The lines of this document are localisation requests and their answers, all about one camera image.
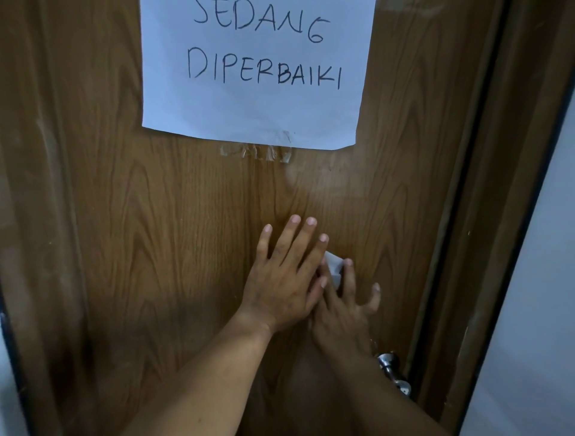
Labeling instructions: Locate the person's left hand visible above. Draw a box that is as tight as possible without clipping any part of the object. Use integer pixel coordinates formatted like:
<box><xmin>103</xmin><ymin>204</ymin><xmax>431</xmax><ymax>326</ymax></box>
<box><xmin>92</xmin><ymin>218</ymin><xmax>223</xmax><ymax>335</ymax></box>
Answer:
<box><xmin>235</xmin><ymin>214</ymin><xmax>330</xmax><ymax>336</ymax></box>

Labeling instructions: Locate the white handwritten paper sign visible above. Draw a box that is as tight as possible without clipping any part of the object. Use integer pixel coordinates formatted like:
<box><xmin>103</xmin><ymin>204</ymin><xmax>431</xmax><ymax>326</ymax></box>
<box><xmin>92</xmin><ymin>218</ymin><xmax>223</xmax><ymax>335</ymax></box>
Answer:
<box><xmin>139</xmin><ymin>0</ymin><xmax>376</xmax><ymax>151</ymax></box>

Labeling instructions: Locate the brown wooden door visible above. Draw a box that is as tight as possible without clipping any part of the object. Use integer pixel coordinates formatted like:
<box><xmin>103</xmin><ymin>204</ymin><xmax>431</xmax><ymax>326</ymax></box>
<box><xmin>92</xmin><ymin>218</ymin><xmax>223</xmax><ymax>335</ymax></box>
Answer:
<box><xmin>0</xmin><ymin>0</ymin><xmax>510</xmax><ymax>436</ymax></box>

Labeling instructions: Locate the person's right forearm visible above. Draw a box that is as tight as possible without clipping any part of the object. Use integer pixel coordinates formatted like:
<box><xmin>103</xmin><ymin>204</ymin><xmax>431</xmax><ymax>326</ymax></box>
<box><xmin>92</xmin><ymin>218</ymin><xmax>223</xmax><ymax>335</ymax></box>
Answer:
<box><xmin>287</xmin><ymin>341</ymin><xmax>451</xmax><ymax>436</ymax></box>

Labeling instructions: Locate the brown wooden door frame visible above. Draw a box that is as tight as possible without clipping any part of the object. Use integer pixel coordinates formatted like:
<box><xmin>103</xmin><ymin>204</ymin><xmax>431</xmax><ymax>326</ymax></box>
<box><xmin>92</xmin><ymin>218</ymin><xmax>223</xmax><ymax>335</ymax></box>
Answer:
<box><xmin>403</xmin><ymin>0</ymin><xmax>575</xmax><ymax>436</ymax></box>

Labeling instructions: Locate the white tissue piece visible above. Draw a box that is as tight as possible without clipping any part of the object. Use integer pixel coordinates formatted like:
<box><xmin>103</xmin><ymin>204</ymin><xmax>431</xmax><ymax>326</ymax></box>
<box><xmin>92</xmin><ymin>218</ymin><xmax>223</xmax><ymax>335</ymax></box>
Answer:
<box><xmin>320</xmin><ymin>251</ymin><xmax>346</xmax><ymax>289</ymax></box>

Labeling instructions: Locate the silver door knob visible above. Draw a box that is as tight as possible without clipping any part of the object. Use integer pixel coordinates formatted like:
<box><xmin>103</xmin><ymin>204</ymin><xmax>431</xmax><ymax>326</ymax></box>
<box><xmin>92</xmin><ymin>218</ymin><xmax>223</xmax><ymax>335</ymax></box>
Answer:
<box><xmin>376</xmin><ymin>352</ymin><xmax>412</xmax><ymax>399</ymax></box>

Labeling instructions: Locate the person's right hand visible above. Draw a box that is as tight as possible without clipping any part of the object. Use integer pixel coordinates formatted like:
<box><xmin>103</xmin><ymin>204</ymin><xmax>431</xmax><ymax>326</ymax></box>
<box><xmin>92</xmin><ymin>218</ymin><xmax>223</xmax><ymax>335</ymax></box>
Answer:
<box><xmin>310</xmin><ymin>258</ymin><xmax>382</xmax><ymax>360</ymax></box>

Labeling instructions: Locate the clear tape strip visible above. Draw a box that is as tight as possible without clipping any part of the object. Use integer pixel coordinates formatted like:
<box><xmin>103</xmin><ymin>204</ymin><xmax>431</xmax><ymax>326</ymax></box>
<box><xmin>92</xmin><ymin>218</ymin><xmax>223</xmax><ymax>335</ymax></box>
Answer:
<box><xmin>219</xmin><ymin>143</ymin><xmax>294</xmax><ymax>165</ymax></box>

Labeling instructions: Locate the person's left forearm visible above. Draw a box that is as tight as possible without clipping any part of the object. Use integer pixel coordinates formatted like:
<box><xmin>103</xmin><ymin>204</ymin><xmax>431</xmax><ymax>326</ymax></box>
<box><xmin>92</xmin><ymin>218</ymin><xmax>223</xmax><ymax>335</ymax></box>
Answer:
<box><xmin>120</xmin><ymin>312</ymin><xmax>298</xmax><ymax>436</ymax></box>

